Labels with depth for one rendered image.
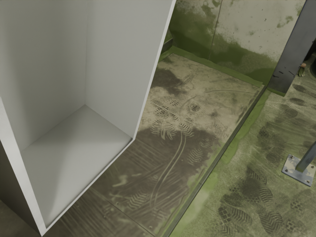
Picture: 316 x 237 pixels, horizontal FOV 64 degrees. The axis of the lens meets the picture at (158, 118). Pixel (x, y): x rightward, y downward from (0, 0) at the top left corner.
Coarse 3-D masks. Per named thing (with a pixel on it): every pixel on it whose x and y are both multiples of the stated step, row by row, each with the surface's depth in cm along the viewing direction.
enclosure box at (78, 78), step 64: (0, 0) 69; (64, 0) 87; (128, 0) 86; (0, 64) 80; (64, 64) 107; (128, 64) 104; (0, 128) 45; (64, 128) 129; (128, 128) 132; (0, 192) 89; (64, 192) 110
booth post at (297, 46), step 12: (312, 0) 189; (312, 12) 193; (300, 24) 202; (312, 24) 198; (300, 36) 207; (312, 36) 202; (288, 48) 217; (300, 48) 212; (288, 60) 223; (300, 60) 217; (276, 72) 235; (288, 72) 229; (276, 84) 241; (288, 84) 235
